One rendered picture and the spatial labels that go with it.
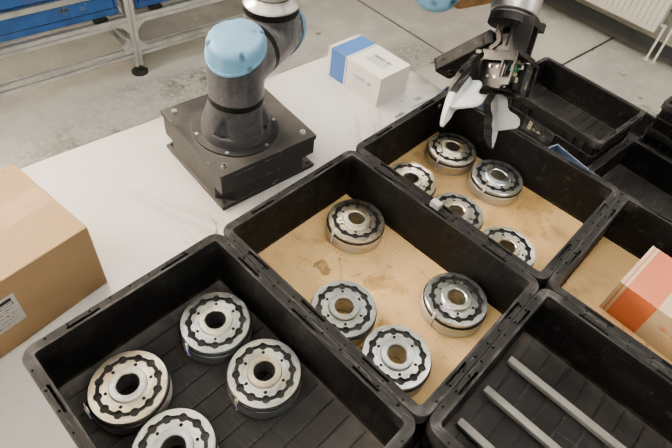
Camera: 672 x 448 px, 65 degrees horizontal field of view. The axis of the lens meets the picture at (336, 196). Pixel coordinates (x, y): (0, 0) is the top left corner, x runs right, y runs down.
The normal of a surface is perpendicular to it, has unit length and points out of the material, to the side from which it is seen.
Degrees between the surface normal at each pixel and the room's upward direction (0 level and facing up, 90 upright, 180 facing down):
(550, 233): 0
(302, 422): 0
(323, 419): 0
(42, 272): 90
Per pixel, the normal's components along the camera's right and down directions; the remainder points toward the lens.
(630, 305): -0.74, 0.43
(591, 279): 0.10, -0.69
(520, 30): -0.70, -0.15
